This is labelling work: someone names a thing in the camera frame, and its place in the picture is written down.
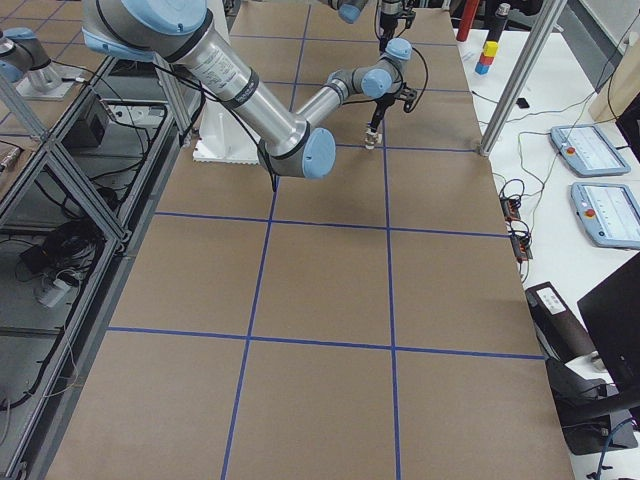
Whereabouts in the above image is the teach pendant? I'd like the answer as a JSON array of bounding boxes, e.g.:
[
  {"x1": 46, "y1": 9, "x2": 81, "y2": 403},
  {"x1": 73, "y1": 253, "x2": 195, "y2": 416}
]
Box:
[
  {"x1": 570, "y1": 182, "x2": 639, "y2": 250},
  {"x1": 550, "y1": 124, "x2": 631, "y2": 177}
]

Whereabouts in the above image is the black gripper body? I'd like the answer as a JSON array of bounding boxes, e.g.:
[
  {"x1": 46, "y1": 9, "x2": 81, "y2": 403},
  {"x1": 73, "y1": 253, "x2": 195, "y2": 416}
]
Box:
[
  {"x1": 376, "y1": 9, "x2": 415, "y2": 41},
  {"x1": 375, "y1": 93, "x2": 396, "y2": 114}
]

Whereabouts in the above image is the red wooden block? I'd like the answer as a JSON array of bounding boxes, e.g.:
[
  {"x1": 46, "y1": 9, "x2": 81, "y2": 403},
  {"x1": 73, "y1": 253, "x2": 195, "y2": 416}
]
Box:
[{"x1": 478, "y1": 53, "x2": 494, "y2": 66}]

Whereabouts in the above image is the blue wooden block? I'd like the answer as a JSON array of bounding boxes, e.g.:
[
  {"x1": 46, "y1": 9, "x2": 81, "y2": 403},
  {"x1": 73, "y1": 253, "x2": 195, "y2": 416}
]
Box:
[{"x1": 475, "y1": 63, "x2": 490, "y2": 75}]

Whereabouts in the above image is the lower teach pendant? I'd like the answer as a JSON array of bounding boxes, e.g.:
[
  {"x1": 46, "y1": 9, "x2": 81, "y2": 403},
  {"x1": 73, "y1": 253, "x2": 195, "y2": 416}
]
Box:
[{"x1": 570, "y1": 182, "x2": 639, "y2": 250}]

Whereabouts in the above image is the grey third robot arm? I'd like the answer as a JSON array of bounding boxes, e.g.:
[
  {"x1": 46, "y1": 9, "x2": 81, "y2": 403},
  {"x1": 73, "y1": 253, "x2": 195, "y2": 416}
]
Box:
[{"x1": 1, "y1": 27, "x2": 72, "y2": 101}]

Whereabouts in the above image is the orange circuit board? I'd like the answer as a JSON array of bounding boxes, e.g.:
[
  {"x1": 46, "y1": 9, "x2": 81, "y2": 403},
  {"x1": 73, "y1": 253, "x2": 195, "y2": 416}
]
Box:
[{"x1": 500, "y1": 197, "x2": 533, "y2": 263}]

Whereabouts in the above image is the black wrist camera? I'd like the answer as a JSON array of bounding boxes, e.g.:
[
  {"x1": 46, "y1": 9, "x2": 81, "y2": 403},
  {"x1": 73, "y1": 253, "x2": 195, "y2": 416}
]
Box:
[{"x1": 394, "y1": 86, "x2": 418, "y2": 113}]

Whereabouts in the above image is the red cylinder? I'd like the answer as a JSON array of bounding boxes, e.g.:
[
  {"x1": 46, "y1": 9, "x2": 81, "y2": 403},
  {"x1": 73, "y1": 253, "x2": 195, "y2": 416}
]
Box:
[{"x1": 456, "y1": 0, "x2": 480, "y2": 42}]

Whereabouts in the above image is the small black box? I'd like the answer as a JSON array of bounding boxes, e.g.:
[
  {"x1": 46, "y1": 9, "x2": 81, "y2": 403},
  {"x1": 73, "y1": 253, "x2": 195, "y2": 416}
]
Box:
[{"x1": 516, "y1": 98, "x2": 530, "y2": 109}]

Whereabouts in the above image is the yellow wooden block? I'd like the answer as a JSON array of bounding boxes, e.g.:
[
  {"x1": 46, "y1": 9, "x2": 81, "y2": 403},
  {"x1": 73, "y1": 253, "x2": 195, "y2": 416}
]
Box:
[{"x1": 482, "y1": 40, "x2": 499, "y2": 58}]

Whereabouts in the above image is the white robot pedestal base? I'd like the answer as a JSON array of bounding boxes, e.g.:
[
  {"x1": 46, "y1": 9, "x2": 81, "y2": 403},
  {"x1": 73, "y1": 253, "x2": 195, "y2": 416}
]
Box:
[{"x1": 193, "y1": 100, "x2": 259, "y2": 165}]

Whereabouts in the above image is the black monitor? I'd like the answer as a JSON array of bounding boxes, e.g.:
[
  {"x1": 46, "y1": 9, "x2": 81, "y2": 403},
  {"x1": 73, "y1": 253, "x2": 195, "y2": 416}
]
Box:
[{"x1": 577, "y1": 255, "x2": 639, "y2": 389}]

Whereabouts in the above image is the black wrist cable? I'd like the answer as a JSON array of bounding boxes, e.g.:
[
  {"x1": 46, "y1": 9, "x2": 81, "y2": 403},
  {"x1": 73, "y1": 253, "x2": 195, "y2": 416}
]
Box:
[{"x1": 397, "y1": 45, "x2": 430, "y2": 104}]

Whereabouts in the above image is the aluminium frame post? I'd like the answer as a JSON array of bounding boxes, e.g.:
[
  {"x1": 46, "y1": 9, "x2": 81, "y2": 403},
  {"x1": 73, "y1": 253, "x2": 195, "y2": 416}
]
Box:
[{"x1": 478, "y1": 0, "x2": 567, "y2": 157}]

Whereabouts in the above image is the upper teach pendant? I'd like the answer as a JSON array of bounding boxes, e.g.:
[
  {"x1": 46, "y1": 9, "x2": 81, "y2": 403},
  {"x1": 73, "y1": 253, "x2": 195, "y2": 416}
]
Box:
[{"x1": 550, "y1": 124, "x2": 631, "y2": 177}]

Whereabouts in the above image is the black office chair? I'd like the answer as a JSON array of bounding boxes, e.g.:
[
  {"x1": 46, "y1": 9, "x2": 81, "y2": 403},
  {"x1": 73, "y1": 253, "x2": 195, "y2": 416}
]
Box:
[{"x1": 524, "y1": 282, "x2": 640, "y2": 456}]

